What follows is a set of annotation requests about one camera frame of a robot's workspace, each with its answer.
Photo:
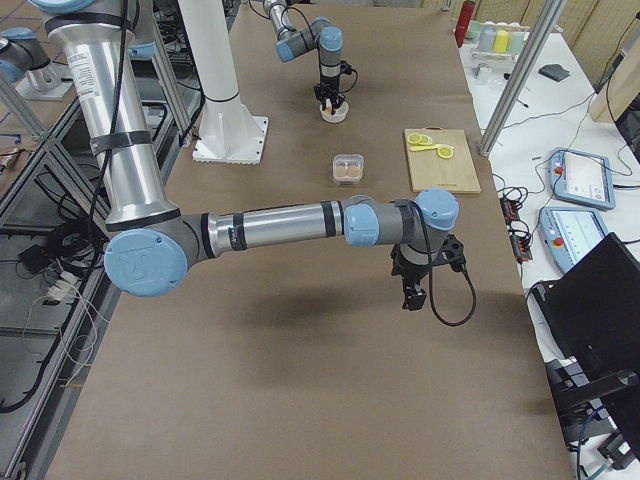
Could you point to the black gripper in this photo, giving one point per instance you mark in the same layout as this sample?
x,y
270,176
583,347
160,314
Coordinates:
x,y
327,85
409,272

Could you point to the clear plastic egg box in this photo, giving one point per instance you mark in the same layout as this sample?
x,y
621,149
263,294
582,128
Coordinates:
x,y
345,160

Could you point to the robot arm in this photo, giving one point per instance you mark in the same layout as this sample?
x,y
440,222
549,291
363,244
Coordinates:
x,y
296,36
152,244

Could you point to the white ceramic bowl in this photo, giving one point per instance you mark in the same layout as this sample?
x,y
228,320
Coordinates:
x,y
334,118

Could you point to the bamboo cutting board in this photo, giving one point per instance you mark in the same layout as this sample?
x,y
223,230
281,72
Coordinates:
x,y
428,170

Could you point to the near blue teach pendant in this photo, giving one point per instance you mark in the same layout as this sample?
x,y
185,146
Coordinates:
x,y
570,233

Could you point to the blue teach pendant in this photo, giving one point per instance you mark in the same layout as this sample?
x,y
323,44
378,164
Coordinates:
x,y
570,233
582,178

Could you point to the grey cup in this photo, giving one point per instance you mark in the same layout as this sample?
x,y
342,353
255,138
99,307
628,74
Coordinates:
x,y
486,39

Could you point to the yellow cup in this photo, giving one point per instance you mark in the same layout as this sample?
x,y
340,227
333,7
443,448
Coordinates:
x,y
501,40

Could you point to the light blue cup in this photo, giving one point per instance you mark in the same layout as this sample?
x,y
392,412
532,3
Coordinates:
x,y
515,42

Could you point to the far blue teach pendant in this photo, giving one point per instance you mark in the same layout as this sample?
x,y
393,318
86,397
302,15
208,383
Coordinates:
x,y
582,178

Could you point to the small black square device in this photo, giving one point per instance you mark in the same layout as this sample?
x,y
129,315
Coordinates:
x,y
554,72

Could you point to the lemon slice pair near handle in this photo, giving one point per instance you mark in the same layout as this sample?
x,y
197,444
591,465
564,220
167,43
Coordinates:
x,y
419,139

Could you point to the white camera stand pole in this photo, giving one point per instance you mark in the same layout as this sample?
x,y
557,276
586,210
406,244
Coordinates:
x,y
228,132

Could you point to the aluminium frame post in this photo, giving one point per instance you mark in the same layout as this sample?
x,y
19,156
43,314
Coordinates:
x,y
547,18

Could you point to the aluminium table frame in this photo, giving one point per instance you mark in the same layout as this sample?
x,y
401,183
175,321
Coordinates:
x,y
55,297

